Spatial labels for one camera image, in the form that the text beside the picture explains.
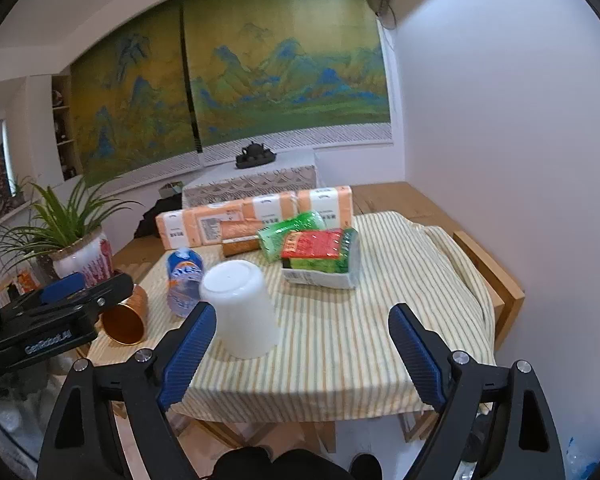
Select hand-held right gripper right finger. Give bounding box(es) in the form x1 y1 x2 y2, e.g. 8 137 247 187
387 303 566 480

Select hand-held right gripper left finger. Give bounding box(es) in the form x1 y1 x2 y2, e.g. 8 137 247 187
39 301 217 480

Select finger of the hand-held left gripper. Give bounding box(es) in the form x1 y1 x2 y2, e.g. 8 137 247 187
37 272 134 325
0 272 88 317

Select white cup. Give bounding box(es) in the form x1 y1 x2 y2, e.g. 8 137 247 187
200 259 280 360

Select copper metal cup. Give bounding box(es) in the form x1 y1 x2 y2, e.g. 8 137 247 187
101 283 149 346

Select small orange box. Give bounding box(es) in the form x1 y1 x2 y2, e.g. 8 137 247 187
10 267 42 297

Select potted green plant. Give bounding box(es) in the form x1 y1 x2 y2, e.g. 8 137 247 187
0 177 141 290

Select striped tablecloth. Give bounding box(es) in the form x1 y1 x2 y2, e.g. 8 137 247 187
87 210 496 418

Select clear water bottle blue label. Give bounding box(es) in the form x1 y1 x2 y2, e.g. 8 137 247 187
166 248 204 318

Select orange and white tissue pack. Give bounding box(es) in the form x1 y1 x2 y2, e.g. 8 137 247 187
156 204 246 251
296 185 354 228
240 191 301 223

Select copper foil packet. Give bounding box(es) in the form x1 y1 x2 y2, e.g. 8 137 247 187
220 219 267 257

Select red and green packet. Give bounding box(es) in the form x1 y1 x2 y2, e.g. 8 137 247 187
280 227 361 290

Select green plastic packet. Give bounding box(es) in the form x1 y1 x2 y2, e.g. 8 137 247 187
257 211 327 262

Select wooden table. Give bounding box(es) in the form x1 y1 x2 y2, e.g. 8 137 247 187
82 182 526 453

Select patterned cloth covered cabinet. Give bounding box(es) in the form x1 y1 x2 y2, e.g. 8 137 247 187
181 162 317 209

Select wooden wall shelf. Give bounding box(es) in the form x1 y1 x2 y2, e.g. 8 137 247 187
50 75 81 181

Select landscape wall painting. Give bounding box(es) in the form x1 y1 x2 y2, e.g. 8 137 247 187
69 0 393 188

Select white round wall fitting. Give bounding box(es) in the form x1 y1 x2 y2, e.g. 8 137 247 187
372 0 398 31

